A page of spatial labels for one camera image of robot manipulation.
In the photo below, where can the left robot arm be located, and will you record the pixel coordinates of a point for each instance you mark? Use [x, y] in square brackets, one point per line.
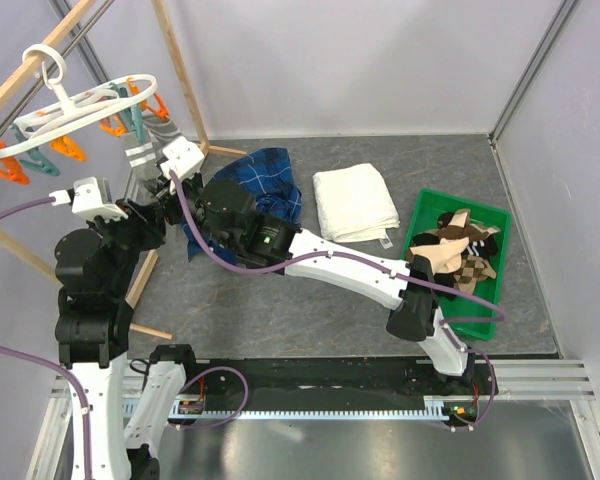
[95, 266]

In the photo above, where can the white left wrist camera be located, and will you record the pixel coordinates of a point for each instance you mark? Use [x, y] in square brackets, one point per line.
[89, 198]

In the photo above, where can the blue plaid shirt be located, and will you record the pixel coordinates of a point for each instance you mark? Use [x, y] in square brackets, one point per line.
[265, 185]

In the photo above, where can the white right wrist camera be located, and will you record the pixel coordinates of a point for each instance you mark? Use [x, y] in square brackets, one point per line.
[183, 157]

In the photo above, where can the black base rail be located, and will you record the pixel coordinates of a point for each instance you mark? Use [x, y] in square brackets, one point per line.
[314, 384]

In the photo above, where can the grey white striped sock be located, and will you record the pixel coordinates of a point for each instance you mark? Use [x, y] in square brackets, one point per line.
[142, 158]

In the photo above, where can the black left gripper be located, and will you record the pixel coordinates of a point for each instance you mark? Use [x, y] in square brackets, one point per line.
[148, 219]

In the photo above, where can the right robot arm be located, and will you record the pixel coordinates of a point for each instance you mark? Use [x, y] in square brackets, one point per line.
[405, 289]

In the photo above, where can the white round sock hanger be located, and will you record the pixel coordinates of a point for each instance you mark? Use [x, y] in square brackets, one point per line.
[71, 113]

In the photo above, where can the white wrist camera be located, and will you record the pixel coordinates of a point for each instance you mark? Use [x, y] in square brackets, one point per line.
[183, 157]
[89, 198]

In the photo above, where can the green plastic tray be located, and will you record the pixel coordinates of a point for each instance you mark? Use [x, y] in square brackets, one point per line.
[429, 206]

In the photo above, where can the white folded towel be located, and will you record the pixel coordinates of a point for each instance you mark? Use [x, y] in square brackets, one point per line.
[354, 204]

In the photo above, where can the brown cream striped sock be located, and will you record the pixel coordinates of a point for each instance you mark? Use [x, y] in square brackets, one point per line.
[458, 225]

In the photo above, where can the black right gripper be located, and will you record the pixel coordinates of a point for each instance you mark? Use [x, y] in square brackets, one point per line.
[166, 198]

